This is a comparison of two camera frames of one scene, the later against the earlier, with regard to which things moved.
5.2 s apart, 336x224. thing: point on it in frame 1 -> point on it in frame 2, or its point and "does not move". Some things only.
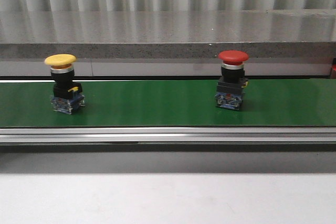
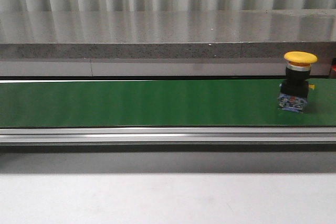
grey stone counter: [177, 43] does not move
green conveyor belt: [278, 116] does not move
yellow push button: [68, 97] -> [294, 90]
